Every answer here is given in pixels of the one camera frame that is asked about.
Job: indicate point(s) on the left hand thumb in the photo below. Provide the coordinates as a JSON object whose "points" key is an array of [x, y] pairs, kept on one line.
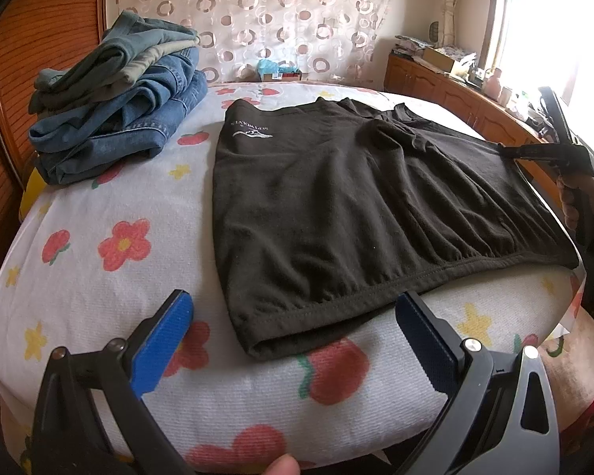
{"points": [[284, 465]]}

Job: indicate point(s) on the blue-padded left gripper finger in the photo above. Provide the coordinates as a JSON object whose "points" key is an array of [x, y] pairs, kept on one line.
{"points": [[68, 434]]}

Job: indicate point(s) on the cardboard box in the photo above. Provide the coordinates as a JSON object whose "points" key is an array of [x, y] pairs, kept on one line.
{"points": [[448, 59]]}

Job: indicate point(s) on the folded grey-green pants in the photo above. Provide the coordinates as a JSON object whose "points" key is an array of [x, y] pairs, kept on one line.
{"points": [[128, 49]]}

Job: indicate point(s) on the circle-patterned curtain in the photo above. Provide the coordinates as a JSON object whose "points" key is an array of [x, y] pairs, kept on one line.
{"points": [[328, 40]]}

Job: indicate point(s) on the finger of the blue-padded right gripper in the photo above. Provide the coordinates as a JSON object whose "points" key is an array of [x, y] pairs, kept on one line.
{"points": [[499, 416]]}

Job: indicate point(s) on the window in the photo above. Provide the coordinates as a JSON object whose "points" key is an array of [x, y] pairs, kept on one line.
{"points": [[550, 43]]}

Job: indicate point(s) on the floral white bed sheet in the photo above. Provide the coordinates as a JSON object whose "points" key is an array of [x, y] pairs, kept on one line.
{"points": [[92, 260]]}

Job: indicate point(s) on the wooden cabinet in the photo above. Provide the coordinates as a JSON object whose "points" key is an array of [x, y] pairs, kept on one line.
{"points": [[406, 77]]}

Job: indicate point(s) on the pink bottle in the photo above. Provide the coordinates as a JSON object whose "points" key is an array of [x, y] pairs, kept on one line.
{"points": [[492, 86]]}

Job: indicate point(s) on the folded blue jeans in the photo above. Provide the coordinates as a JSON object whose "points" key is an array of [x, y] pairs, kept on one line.
{"points": [[85, 141]]}

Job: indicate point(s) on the right hand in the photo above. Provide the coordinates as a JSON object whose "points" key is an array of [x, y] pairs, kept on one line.
{"points": [[574, 192]]}

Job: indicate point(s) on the wooden headboard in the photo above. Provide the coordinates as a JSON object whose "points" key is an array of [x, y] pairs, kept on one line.
{"points": [[34, 34]]}

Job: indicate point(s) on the black pants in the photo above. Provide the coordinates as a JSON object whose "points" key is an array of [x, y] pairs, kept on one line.
{"points": [[323, 214]]}

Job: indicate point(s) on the blue tissue pack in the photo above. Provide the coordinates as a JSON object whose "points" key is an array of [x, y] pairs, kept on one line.
{"points": [[270, 71]]}

